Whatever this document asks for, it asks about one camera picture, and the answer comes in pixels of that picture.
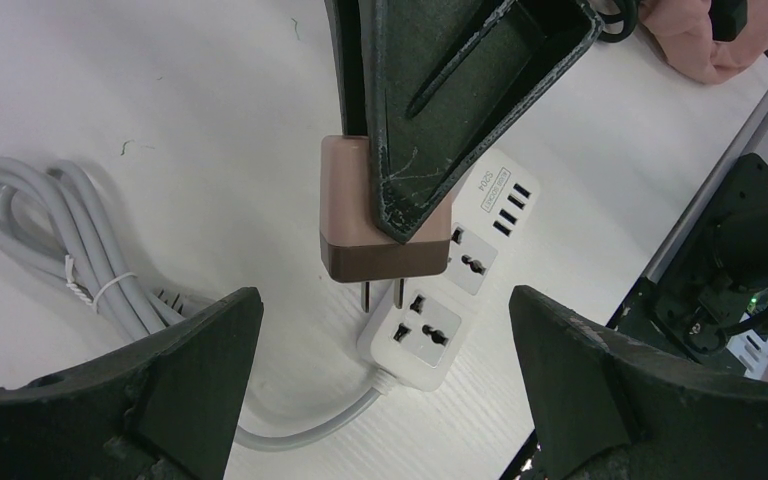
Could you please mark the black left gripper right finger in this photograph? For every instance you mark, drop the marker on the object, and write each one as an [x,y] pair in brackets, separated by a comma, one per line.
[606,406]

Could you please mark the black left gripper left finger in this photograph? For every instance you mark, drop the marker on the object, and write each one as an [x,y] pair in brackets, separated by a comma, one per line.
[163,407]

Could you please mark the pink cloth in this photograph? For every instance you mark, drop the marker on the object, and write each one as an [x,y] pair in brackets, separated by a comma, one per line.
[684,32]

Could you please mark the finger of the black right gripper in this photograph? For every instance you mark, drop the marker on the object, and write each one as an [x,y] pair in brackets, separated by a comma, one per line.
[345,29]
[445,79]

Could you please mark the pink adapter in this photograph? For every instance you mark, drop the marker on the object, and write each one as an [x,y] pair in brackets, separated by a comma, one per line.
[353,249]

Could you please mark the white power strip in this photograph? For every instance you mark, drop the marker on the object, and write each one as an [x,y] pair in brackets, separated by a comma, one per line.
[414,338]

